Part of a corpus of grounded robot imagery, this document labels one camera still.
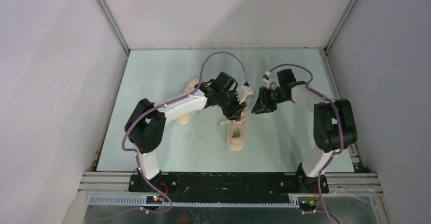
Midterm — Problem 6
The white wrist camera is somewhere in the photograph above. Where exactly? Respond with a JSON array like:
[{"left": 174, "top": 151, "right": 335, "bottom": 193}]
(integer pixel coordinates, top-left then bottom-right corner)
[
  {"left": 262, "top": 71, "right": 278, "bottom": 90},
  {"left": 237, "top": 84, "right": 255, "bottom": 104}
]

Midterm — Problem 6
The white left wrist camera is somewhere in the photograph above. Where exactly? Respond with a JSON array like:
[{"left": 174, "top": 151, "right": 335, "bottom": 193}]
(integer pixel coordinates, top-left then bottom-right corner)
[{"left": 237, "top": 84, "right": 255, "bottom": 104}]

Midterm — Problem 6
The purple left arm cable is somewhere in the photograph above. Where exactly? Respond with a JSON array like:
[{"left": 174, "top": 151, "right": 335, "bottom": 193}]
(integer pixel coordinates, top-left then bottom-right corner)
[{"left": 85, "top": 51, "right": 249, "bottom": 221}]

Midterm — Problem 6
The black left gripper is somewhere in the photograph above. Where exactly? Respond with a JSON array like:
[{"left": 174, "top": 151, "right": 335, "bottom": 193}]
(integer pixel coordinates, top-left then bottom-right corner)
[{"left": 217, "top": 90, "right": 247, "bottom": 121}]

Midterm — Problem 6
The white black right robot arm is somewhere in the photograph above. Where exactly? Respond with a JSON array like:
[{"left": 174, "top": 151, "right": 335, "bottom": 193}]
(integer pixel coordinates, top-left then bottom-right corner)
[{"left": 252, "top": 69, "right": 357, "bottom": 193}]

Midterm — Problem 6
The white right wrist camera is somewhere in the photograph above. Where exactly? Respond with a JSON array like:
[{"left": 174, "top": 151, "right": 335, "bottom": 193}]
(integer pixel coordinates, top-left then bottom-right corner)
[{"left": 262, "top": 71, "right": 278, "bottom": 90}]

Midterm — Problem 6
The beige sneaker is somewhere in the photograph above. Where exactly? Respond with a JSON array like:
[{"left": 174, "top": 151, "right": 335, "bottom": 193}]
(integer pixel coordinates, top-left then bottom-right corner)
[
  {"left": 218, "top": 107, "right": 249, "bottom": 151},
  {"left": 173, "top": 78, "right": 201, "bottom": 126}
]

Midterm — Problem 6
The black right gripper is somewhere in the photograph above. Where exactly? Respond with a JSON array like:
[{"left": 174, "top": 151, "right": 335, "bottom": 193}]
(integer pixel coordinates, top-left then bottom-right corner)
[{"left": 251, "top": 86, "right": 288, "bottom": 114}]

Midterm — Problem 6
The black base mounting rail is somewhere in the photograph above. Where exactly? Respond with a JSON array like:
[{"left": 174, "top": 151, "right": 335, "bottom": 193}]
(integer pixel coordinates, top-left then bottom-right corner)
[{"left": 128, "top": 172, "right": 329, "bottom": 204}]

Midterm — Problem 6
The aluminium frame rail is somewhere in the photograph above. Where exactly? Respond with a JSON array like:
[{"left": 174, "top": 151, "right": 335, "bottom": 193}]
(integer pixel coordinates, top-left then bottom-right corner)
[{"left": 78, "top": 172, "right": 383, "bottom": 209}]

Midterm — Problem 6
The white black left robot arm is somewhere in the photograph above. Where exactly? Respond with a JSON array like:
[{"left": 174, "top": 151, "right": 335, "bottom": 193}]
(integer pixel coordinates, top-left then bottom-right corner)
[{"left": 122, "top": 72, "right": 255, "bottom": 192}]

